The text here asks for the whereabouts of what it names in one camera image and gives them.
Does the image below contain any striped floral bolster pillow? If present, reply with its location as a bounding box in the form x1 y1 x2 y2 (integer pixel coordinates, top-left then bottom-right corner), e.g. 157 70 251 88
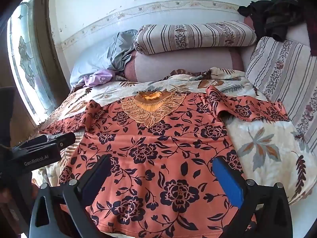
133 21 258 55

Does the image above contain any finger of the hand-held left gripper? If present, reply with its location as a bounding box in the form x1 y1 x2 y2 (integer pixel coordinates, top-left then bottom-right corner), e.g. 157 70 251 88
32 132 76 152
15 135 47 150

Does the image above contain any pile of dark clothes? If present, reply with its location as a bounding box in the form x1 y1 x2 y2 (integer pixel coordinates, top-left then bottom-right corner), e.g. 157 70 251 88
238 0 307 42

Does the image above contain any pink upholstered backrest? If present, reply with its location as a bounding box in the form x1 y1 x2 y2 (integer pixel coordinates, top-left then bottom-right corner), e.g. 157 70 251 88
124 17 315 82

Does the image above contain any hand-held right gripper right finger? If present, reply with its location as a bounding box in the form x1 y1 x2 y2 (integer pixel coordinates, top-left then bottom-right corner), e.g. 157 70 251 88
213 157 294 238

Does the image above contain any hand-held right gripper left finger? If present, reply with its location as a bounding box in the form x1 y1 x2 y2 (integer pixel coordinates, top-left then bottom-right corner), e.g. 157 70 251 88
30 155 112 238

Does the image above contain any stained glass window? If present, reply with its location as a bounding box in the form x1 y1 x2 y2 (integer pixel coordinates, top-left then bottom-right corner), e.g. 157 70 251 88
7 0 57 124

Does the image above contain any orange floral blouse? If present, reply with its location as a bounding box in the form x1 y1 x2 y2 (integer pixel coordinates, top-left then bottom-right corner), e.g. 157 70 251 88
37 85 290 238

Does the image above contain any purple floral cloth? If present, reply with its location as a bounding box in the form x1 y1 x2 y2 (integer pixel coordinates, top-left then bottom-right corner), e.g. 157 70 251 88
84 69 117 87

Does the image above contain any grey-blue pillow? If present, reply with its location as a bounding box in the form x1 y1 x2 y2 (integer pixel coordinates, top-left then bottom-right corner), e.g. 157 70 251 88
70 29 138 87

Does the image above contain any striped floral square cushion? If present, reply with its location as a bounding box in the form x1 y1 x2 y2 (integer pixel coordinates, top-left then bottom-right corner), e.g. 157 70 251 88
245 37 317 154

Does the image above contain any cream leaf-print blanket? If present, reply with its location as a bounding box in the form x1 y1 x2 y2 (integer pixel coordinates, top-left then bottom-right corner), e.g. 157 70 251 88
31 67 317 238

